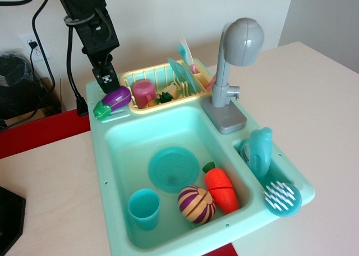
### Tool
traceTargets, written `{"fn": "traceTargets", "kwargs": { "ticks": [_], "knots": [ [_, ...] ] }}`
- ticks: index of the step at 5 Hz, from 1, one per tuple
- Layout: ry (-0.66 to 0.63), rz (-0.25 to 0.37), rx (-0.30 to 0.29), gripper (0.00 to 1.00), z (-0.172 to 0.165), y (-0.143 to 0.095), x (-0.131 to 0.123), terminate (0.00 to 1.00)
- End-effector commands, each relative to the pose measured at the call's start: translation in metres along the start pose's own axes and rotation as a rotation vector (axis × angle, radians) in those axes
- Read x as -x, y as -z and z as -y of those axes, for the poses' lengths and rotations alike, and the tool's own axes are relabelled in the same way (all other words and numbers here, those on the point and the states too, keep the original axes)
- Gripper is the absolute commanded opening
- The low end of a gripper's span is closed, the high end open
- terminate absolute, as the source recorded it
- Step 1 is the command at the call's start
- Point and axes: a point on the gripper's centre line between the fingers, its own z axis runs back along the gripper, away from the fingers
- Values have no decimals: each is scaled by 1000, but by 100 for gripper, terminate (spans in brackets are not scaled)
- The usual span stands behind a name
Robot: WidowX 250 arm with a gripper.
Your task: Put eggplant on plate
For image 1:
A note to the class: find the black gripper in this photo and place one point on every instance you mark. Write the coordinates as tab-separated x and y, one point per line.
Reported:
99	38

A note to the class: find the purple toy eggplant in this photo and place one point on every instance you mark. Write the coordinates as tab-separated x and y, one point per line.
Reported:
111	102

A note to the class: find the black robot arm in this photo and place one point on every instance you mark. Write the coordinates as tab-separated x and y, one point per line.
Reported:
78	10

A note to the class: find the teal plate in rack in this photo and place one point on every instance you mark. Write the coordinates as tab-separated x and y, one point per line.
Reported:
183	75

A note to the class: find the white plate in rack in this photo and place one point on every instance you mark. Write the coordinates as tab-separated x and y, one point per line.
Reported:
189	55

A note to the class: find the teal plate in sink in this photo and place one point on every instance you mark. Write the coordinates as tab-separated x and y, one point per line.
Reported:
173	168

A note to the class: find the pink toy cup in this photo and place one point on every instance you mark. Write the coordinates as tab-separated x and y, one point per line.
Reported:
143	92

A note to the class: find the yellow dish rack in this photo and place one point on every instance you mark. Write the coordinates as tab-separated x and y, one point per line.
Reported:
162	76

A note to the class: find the yellow toy food pieces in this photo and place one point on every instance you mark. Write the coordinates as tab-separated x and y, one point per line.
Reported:
168	94

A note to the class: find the teal toy fork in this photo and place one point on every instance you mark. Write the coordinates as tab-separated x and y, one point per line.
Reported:
183	53

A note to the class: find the black bag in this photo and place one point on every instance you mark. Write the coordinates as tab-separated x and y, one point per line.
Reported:
21	90

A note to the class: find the mint green toy sink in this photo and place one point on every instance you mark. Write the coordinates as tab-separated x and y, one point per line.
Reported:
125	142

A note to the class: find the teal toy cup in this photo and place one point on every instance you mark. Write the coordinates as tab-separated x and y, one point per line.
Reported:
144	207

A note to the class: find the orange toy carrot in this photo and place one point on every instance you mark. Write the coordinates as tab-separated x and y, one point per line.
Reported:
220	187

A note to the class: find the purple striped toy onion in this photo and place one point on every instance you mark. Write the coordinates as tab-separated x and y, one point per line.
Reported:
196	204

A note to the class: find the black object bottom left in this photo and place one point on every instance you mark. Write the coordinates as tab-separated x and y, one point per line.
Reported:
13	209

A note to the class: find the teal toy soap bottle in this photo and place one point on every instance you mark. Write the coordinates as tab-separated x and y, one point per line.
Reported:
256	151

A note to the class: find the teal dish brush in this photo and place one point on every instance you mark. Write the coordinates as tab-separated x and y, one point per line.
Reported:
281	197

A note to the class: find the white wall outlet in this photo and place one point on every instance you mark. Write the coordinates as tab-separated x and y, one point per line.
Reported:
32	46

